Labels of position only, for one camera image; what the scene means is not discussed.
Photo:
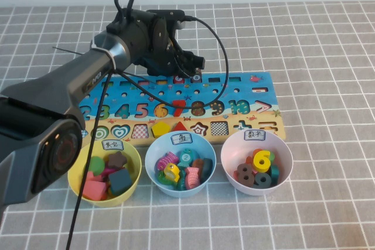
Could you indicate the teal number piece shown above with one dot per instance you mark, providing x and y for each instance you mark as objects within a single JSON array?
[{"x": 274, "y": 174}]

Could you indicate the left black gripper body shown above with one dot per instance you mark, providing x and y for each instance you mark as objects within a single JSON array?
[{"x": 159, "y": 34}]

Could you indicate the white zip tie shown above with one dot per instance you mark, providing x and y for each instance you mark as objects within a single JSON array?
[{"x": 109, "y": 55}]

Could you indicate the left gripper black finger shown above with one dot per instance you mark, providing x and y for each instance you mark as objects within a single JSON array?
[
  {"x": 159, "y": 70},
  {"x": 197, "y": 62}
]

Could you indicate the yellow plastic bowl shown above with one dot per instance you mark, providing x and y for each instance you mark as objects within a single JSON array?
[{"x": 133, "y": 168}]

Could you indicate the red triangle piece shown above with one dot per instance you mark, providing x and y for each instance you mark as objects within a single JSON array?
[{"x": 181, "y": 127}]

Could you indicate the teal fish piece number two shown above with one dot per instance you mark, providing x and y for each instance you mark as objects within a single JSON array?
[{"x": 185, "y": 157}]

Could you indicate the yellow pentagon piece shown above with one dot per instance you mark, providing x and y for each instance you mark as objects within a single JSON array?
[{"x": 160, "y": 129}]

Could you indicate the brown number eight piece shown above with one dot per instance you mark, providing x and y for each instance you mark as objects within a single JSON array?
[{"x": 244, "y": 175}]

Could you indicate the brown star piece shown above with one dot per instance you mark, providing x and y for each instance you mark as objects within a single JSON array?
[{"x": 117, "y": 159}]

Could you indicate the red number seven piece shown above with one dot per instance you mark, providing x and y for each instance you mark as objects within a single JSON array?
[{"x": 178, "y": 108}]

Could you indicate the pink block piece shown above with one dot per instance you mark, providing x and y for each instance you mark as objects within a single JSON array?
[{"x": 93, "y": 190}]

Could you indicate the pink striped fish piece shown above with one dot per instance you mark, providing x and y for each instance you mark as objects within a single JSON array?
[{"x": 167, "y": 160}]

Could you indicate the orange number piece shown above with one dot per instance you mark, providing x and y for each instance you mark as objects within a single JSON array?
[{"x": 249, "y": 160}]

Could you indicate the dark teal fish piece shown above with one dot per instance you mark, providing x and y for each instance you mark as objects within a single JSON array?
[{"x": 207, "y": 168}]

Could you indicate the left grey black robot arm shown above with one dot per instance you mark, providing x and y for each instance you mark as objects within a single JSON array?
[{"x": 44, "y": 92}]

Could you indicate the magenta shape piece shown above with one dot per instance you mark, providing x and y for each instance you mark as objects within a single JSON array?
[{"x": 109, "y": 171}]

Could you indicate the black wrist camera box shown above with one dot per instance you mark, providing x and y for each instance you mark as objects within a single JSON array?
[{"x": 167, "y": 14}]

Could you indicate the yellow fish piece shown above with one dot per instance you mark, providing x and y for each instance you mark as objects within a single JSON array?
[{"x": 171, "y": 171}]

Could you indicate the red shape piece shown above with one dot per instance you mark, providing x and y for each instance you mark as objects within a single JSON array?
[{"x": 93, "y": 176}]

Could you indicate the light blue plastic bowl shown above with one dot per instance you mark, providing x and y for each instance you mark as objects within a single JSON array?
[{"x": 152, "y": 171}]

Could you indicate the dark grey number nine piece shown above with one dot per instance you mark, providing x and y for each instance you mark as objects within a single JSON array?
[{"x": 262, "y": 180}]

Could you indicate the pale pink plastic bowl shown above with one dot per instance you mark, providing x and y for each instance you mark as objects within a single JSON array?
[{"x": 231, "y": 153}]

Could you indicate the white handwritten paper label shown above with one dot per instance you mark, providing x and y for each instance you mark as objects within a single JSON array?
[
  {"x": 112, "y": 145},
  {"x": 181, "y": 138},
  {"x": 255, "y": 134}
]

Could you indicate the green fish piece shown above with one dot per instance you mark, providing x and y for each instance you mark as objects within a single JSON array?
[{"x": 163, "y": 178}]

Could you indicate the yellow number six piece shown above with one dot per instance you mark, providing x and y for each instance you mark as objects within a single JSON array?
[{"x": 260, "y": 160}]

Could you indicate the dark teal square piece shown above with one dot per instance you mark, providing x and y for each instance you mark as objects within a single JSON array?
[{"x": 120, "y": 181}]

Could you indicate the green number piece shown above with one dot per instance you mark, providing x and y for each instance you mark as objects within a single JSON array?
[{"x": 272, "y": 157}]

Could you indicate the brown fish piece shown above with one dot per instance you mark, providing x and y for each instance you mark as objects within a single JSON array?
[{"x": 197, "y": 165}]

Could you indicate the blue number shape puzzle board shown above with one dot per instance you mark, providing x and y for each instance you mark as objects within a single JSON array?
[{"x": 263, "y": 109}]

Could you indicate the grey white-checked tablecloth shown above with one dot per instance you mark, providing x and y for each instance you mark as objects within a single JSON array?
[{"x": 322, "y": 86}]

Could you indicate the green circle piece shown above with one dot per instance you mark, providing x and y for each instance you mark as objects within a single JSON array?
[{"x": 96, "y": 164}]

